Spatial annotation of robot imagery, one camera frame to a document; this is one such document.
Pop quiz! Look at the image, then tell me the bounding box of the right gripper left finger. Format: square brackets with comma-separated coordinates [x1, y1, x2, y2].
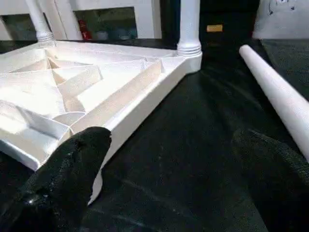
[0, 127, 112, 232]

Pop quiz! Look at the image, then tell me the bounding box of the white plastic table leg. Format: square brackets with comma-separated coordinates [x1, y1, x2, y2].
[25, 0, 55, 45]
[239, 44, 309, 162]
[176, 0, 202, 58]

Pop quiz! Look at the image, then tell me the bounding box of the white cabinet with glass doors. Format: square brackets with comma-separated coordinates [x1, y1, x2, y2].
[0, 0, 162, 42]

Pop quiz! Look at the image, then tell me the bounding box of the small red bottle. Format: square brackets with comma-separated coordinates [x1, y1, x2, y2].
[77, 19, 92, 41]

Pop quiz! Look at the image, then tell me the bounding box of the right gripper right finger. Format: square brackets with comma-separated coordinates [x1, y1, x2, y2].
[231, 129, 309, 232]

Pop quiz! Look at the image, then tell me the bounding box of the small tan label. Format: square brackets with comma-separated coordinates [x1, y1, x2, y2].
[207, 24, 224, 33]

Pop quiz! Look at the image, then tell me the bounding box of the white plastic table top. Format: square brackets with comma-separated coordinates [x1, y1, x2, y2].
[0, 40, 203, 206]

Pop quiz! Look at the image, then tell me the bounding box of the black work mat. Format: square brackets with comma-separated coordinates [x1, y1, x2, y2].
[0, 10, 309, 232]

